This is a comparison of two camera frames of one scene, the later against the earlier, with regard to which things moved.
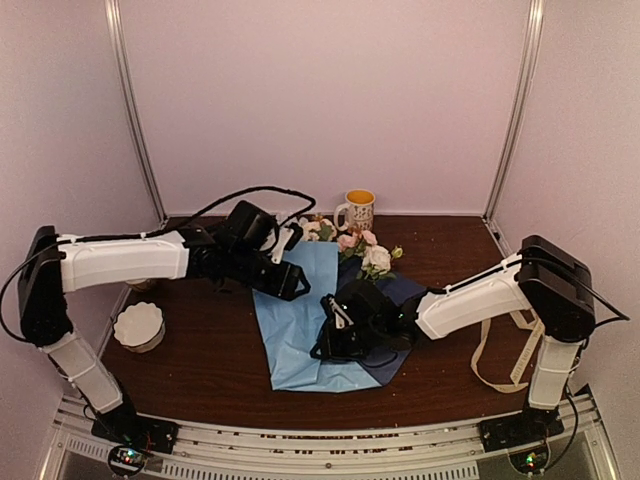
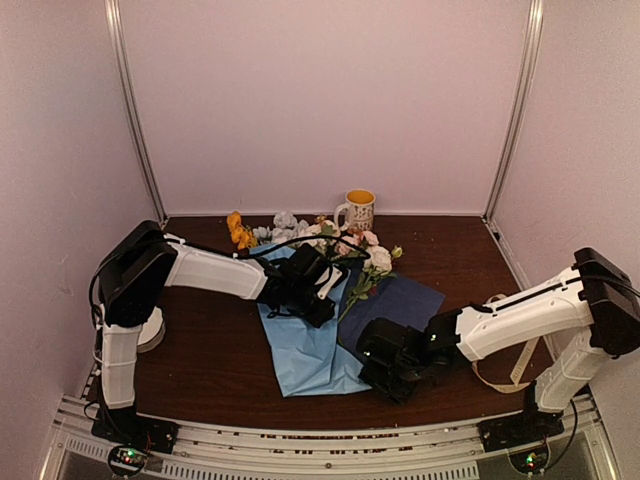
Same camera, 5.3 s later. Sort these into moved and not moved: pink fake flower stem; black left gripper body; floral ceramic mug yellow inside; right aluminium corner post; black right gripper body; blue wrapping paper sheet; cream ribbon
Moved: black right gripper body; black left gripper body; blue wrapping paper sheet
Not moved: right aluminium corner post; pink fake flower stem; floral ceramic mug yellow inside; cream ribbon
